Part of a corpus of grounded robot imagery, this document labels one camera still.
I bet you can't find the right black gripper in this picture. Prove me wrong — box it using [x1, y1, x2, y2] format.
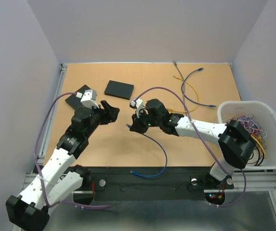
[130, 108, 162, 133]

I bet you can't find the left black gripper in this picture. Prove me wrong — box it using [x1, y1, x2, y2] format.
[85, 100, 119, 138]

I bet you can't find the blue ethernet cable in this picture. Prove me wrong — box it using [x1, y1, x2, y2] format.
[181, 67, 217, 108]
[125, 122, 169, 179]

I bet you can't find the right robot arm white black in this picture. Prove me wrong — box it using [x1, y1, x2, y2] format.
[129, 99, 257, 188]

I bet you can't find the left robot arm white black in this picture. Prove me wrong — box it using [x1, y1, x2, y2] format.
[5, 101, 120, 231]

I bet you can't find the white plastic bin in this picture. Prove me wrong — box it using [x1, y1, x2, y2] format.
[217, 101, 276, 170]

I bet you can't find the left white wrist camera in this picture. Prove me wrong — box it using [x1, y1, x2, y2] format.
[80, 89, 99, 108]

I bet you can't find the black network switch centre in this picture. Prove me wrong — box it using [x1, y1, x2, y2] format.
[104, 80, 134, 100]

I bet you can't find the black network switch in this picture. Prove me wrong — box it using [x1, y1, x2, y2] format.
[65, 85, 90, 110]
[104, 80, 134, 100]

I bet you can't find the black network switch left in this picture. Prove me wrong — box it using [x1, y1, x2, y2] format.
[65, 85, 90, 110]

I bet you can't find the yellow ethernet cable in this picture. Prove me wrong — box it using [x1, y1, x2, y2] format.
[168, 75, 199, 114]

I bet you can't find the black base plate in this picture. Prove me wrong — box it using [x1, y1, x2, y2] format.
[33, 165, 235, 203]

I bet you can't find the aluminium frame rail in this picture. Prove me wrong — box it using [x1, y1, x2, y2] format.
[34, 64, 68, 162]

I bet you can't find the grey ethernet cable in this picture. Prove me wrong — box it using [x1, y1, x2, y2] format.
[173, 62, 188, 84]

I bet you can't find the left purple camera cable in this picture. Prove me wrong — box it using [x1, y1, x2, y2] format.
[33, 92, 113, 210]

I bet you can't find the purple camera cable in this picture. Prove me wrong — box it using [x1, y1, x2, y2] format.
[33, 92, 113, 210]
[134, 87, 247, 207]

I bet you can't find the tangle of coloured cables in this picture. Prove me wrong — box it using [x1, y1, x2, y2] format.
[225, 113, 269, 167]

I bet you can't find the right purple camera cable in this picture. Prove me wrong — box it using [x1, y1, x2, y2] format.
[134, 87, 247, 207]

